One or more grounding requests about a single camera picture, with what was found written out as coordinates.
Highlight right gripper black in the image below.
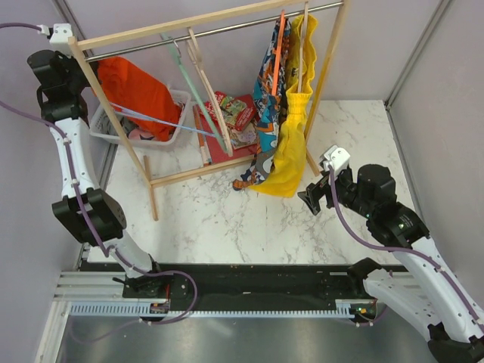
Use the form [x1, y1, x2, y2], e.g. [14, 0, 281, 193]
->
[298, 163, 375, 219]

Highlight orange shorts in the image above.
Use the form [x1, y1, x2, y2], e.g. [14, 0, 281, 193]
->
[98, 57, 182, 141]

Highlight blue wire hanger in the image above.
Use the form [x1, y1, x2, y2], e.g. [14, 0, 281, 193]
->
[110, 102, 216, 138]

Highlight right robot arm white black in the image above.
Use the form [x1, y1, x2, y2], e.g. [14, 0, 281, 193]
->
[297, 164, 483, 362]

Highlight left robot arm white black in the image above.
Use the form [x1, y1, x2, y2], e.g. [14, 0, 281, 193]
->
[27, 50, 166, 297]

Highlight yellow shorts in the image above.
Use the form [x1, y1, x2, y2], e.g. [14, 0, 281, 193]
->
[249, 14, 318, 197]

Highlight colourful patterned shorts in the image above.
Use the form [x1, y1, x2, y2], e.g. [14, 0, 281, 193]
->
[232, 18, 291, 191]

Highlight mint green plastic hanger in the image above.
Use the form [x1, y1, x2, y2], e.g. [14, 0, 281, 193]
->
[160, 33, 225, 153]

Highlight light wooden hanger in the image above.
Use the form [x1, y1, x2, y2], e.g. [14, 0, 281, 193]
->
[187, 27, 233, 157]

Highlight wooden hanger with yellow shorts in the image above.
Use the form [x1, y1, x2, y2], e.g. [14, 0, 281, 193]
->
[297, 2, 309, 93]

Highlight orange plastic hanger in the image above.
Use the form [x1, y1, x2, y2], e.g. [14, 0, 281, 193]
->
[271, 10, 285, 97]

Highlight white plastic laundry basket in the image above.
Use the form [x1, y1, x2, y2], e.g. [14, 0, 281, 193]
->
[90, 89, 191, 148]

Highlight small illustrated booklet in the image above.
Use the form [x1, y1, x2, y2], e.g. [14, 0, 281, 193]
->
[228, 123, 257, 150]

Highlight large red book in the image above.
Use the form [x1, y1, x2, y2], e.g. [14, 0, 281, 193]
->
[206, 112, 257, 163]

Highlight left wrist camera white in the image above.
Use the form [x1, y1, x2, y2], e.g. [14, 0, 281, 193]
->
[49, 23, 73, 57]

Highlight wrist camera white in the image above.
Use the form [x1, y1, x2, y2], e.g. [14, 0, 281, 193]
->
[49, 23, 73, 57]
[320, 145, 350, 175]

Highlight wooden clothes rack frame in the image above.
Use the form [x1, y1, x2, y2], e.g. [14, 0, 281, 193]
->
[69, 1, 351, 221]

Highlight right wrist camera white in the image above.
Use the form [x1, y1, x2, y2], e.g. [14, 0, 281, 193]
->
[320, 145, 350, 175]

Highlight metal hanging rail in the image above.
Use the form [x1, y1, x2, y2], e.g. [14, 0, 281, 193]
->
[86, 1, 343, 63]

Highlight aluminium corner post left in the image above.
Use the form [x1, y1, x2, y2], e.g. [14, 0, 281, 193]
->
[50, 0, 117, 190]

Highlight aluminium corner post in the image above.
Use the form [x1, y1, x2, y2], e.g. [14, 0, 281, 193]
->
[384, 0, 454, 111]
[50, 0, 117, 190]

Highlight white slotted cable duct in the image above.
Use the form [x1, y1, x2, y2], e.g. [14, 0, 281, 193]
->
[69, 302, 355, 318]

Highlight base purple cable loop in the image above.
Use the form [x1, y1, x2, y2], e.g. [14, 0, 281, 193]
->
[67, 268, 200, 344]

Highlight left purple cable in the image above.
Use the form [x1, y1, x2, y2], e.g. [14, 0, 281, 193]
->
[0, 22, 160, 277]

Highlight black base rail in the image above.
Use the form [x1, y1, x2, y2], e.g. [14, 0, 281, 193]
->
[120, 263, 415, 313]

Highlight aluminium corner post right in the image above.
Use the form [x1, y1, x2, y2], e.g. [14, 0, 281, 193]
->
[384, 0, 454, 111]

